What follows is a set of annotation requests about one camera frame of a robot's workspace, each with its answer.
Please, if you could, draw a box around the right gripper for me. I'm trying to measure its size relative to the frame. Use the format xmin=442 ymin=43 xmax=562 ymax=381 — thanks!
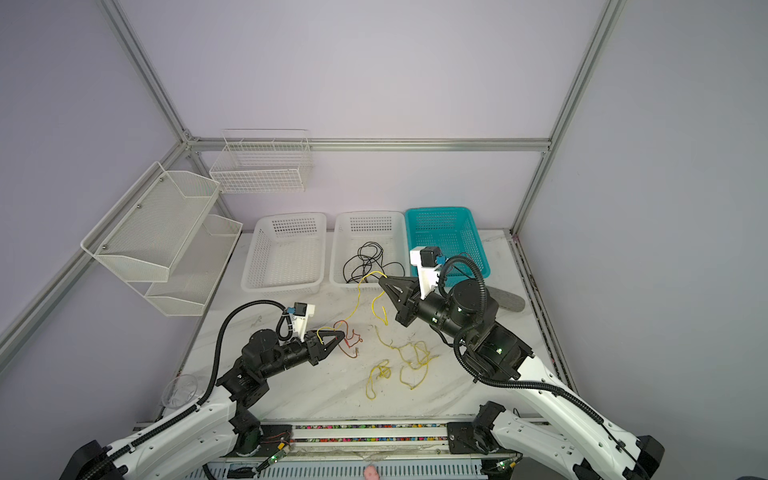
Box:
xmin=376 ymin=274 xmax=471 ymax=344

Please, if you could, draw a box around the clear plastic cup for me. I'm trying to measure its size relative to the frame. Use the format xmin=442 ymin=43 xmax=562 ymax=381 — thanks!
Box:
xmin=161 ymin=374 xmax=201 ymax=410

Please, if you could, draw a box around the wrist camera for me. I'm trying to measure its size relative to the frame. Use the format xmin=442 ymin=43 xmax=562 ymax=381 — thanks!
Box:
xmin=288 ymin=302 xmax=316 ymax=340
xmin=409 ymin=247 xmax=446 ymax=299

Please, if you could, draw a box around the aluminium front rail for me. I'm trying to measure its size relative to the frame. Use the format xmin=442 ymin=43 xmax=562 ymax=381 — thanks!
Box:
xmin=119 ymin=416 xmax=577 ymax=464

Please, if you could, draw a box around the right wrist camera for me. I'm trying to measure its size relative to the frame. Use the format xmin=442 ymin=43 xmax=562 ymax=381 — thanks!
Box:
xmin=409 ymin=247 xmax=446 ymax=299

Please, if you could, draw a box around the yellow cable bundle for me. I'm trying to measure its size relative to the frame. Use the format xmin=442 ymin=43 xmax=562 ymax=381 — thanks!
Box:
xmin=374 ymin=323 xmax=440 ymax=391

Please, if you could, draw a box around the white plastic basket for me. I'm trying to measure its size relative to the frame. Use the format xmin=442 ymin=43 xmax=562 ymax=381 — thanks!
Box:
xmin=241 ymin=212 xmax=327 ymax=294
xmin=329 ymin=211 xmax=411 ymax=289

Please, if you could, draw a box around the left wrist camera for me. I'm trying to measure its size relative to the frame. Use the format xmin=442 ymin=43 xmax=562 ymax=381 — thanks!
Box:
xmin=288 ymin=302 xmax=316 ymax=340

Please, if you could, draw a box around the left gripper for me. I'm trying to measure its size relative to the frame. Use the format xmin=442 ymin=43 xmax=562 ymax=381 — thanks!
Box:
xmin=260 ymin=330 xmax=344 ymax=380

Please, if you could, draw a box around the left white plastic basket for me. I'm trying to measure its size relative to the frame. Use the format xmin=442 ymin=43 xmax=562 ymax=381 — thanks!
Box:
xmin=241 ymin=212 xmax=327 ymax=294

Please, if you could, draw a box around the teal plastic basket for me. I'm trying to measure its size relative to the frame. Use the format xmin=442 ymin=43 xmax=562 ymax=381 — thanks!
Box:
xmin=405 ymin=207 xmax=491 ymax=278

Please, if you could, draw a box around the pink object at front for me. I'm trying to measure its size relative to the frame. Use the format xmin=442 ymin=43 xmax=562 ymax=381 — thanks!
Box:
xmin=363 ymin=465 xmax=380 ymax=480

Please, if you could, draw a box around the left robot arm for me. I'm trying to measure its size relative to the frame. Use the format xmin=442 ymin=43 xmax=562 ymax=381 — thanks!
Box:
xmin=61 ymin=329 xmax=345 ymax=479

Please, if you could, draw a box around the red cable bundle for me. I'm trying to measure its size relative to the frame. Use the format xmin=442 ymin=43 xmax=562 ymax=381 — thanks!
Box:
xmin=331 ymin=319 xmax=364 ymax=359

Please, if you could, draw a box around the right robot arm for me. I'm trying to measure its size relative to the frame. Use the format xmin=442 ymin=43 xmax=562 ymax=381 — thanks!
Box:
xmin=378 ymin=247 xmax=665 ymax=479

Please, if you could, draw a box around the middle white plastic basket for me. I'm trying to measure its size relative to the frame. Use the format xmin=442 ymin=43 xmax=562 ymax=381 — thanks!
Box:
xmin=329 ymin=211 xmax=411 ymax=289

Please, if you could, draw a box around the white wire wall basket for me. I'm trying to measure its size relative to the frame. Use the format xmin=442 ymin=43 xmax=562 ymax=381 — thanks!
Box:
xmin=209 ymin=129 xmax=314 ymax=194

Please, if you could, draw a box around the black cable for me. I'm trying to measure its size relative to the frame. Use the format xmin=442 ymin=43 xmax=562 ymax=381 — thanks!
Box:
xmin=341 ymin=241 xmax=407 ymax=285

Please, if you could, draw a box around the white mesh two-tier shelf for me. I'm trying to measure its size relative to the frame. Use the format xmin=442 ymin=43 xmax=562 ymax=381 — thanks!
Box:
xmin=80 ymin=162 xmax=242 ymax=317

